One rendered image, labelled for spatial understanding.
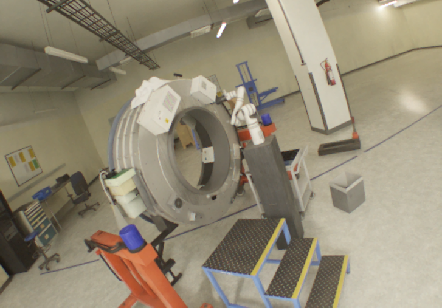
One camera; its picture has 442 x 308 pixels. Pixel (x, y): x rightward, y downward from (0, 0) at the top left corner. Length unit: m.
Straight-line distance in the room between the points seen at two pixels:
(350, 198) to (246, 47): 9.85
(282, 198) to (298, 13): 3.73
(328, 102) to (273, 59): 7.22
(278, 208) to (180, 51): 9.86
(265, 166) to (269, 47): 10.22
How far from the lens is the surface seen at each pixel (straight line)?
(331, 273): 1.90
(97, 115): 12.03
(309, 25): 5.00
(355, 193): 2.69
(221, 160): 2.61
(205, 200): 2.27
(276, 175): 2.00
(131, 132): 1.95
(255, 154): 1.95
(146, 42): 7.29
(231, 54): 11.43
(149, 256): 1.54
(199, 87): 2.29
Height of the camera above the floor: 1.66
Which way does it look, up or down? 13 degrees down
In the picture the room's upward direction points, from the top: 22 degrees counter-clockwise
